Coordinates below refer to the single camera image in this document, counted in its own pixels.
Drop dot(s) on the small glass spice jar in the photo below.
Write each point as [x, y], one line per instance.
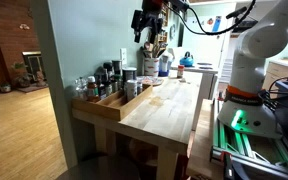
[139, 88]

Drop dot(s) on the white tissue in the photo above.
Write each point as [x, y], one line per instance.
[170, 54]

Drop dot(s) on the black camera on stand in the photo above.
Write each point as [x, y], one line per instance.
[242, 20]

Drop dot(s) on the wooden spatula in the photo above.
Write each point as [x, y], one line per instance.
[156, 50]

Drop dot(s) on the black pepper grinder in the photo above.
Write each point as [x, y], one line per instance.
[107, 66]

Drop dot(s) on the dark sauce bottle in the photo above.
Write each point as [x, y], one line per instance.
[102, 89]
[108, 86]

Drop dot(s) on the wooden drawer cabinet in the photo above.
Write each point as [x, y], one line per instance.
[275, 73]

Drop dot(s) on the white stove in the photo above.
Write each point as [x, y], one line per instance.
[204, 80]

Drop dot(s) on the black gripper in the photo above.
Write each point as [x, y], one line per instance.
[152, 18]

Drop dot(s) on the white salt grinder steel top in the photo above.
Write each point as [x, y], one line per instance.
[164, 63]

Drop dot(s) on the white-cap bottle with red label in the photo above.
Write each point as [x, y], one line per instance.
[92, 88]

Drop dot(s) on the blue fridge magnet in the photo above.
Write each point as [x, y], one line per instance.
[216, 24]

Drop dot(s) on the potted green plant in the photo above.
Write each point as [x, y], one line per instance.
[21, 76]

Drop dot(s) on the wooden wall spice rack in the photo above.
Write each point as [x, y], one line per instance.
[165, 23]

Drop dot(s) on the wooden tray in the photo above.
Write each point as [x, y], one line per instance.
[112, 108]

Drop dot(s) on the clear glass bottle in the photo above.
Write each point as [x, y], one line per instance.
[80, 88]

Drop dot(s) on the black cylindrical canister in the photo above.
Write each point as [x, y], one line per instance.
[117, 67]

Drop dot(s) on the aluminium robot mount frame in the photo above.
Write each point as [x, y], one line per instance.
[244, 146]

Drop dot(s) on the blue kettle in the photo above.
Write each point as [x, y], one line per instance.
[186, 60]

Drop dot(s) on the white-lidded can with dark label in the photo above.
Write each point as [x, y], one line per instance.
[131, 90]

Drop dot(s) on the white and orange utensil crock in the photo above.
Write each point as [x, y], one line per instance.
[151, 67]

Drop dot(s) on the dark canister with silver rim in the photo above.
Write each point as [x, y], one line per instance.
[129, 74]

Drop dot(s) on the small plant pot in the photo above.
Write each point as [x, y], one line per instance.
[5, 87]

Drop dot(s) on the colourful patterned plate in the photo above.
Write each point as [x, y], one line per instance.
[152, 81]

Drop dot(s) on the fireplace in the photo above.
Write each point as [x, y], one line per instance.
[33, 65]

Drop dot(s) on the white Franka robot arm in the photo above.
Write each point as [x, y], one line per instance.
[250, 113]

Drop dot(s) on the wooden spoon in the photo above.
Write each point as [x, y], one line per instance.
[148, 46]

